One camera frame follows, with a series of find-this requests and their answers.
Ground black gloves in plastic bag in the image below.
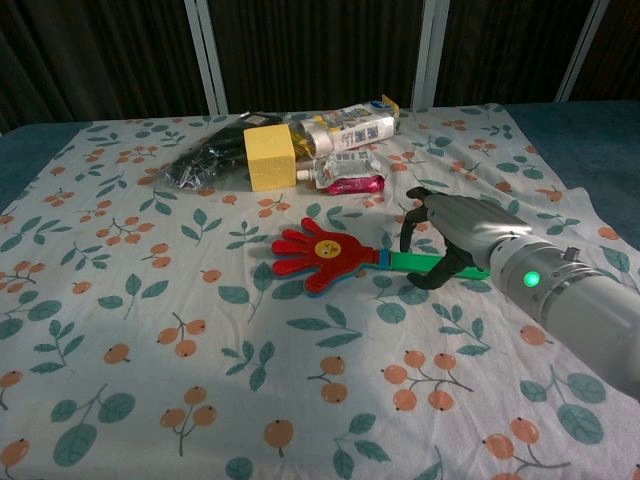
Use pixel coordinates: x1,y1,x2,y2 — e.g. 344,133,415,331
158,112,301,192

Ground red hand clapper toy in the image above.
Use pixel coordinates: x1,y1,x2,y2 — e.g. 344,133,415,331
272,217,494,300

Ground silver pink drink pouch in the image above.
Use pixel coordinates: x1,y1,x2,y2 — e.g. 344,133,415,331
295,148,387,195

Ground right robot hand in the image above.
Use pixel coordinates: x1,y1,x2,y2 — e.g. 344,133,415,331
398,186,534,291

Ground white yellow snack package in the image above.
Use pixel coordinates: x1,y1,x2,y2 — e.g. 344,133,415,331
287,94,401,161

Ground white partition frame post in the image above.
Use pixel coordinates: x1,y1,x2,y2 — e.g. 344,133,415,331
183,0,230,115
410,0,444,109
555,0,614,104

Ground yellow sponge block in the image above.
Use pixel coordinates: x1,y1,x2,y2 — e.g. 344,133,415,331
242,124,297,193

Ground floral print tablecloth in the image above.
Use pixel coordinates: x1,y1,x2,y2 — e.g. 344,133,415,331
0,102,640,480

